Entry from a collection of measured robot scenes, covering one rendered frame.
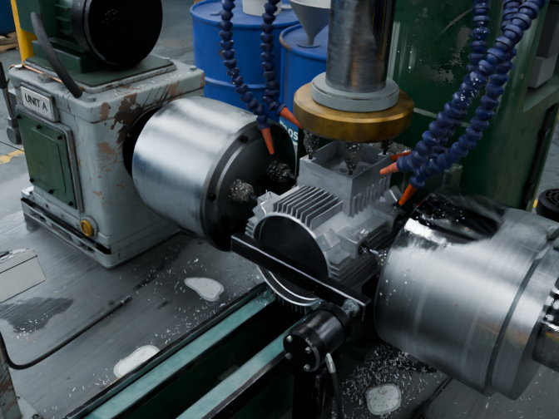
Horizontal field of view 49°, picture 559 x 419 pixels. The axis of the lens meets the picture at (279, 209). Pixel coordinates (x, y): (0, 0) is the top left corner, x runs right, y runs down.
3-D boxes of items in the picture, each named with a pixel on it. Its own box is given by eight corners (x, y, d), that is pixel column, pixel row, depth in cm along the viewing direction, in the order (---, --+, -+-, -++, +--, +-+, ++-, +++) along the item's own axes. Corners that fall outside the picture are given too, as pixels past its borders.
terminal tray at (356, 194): (338, 173, 107) (342, 135, 103) (391, 193, 101) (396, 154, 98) (295, 197, 99) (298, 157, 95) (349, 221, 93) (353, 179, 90)
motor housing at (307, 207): (314, 236, 117) (320, 146, 107) (400, 277, 107) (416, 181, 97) (243, 283, 104) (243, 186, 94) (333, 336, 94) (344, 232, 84)
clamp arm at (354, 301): (373, 313, 86) (241, 244, 100) (375, 296, 85) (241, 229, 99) (358, 325, 84) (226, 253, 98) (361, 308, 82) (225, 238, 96)
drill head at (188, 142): (185, 170, 141) (179, 63, 128) (310, 228, 121) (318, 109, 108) (92, 210, 124) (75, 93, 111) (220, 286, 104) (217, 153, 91)
